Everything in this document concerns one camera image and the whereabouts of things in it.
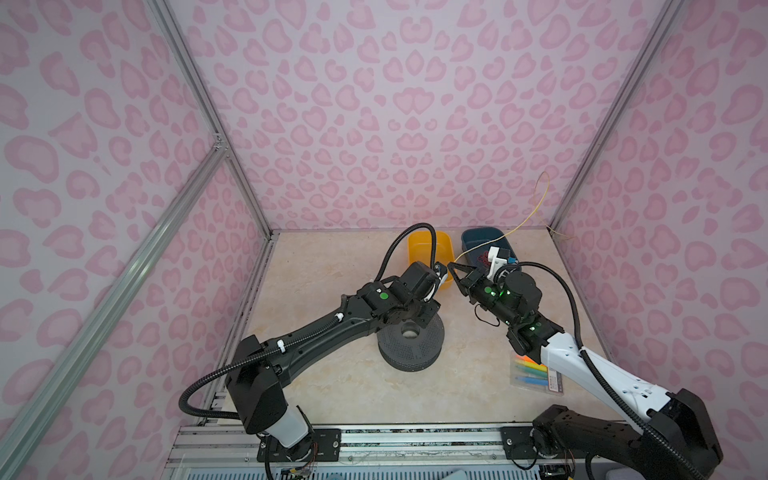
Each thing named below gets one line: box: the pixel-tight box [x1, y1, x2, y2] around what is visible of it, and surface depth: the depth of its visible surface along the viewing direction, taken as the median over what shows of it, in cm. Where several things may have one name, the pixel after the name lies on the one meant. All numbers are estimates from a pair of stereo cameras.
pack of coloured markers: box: [510, 353, 564, 395], surface depth 85 cm
